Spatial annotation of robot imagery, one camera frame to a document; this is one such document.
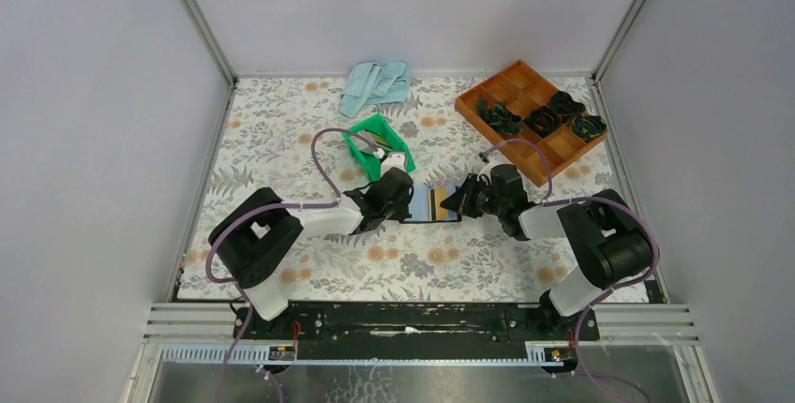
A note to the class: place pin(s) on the light blue cloth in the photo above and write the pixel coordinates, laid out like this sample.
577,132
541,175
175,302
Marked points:
375,83

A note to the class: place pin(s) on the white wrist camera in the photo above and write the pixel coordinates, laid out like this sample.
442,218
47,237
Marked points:
390,160
488,166

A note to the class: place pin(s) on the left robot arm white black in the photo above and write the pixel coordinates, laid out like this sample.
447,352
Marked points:
254,239

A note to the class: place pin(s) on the green plastic bin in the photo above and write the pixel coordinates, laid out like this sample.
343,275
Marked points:
384,137

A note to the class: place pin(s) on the stack of cards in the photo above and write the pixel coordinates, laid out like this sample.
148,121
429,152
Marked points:
373,143

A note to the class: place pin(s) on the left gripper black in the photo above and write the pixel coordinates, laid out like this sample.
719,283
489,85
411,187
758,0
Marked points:
401,213

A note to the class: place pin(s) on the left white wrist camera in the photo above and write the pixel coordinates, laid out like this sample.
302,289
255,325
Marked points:
390,160

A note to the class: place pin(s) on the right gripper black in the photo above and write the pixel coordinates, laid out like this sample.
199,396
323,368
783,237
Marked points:
461,200

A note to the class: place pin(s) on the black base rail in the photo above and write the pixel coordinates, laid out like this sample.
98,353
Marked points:
351,331

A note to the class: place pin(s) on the orange compartment tray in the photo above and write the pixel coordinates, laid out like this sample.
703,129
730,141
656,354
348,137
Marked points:
546,127

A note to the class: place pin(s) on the black card holder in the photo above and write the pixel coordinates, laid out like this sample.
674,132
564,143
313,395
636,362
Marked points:
425,206

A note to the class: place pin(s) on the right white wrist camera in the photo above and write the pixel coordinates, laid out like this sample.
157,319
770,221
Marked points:
488,166

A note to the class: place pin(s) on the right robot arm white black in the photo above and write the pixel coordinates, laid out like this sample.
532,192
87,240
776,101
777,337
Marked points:
608,243

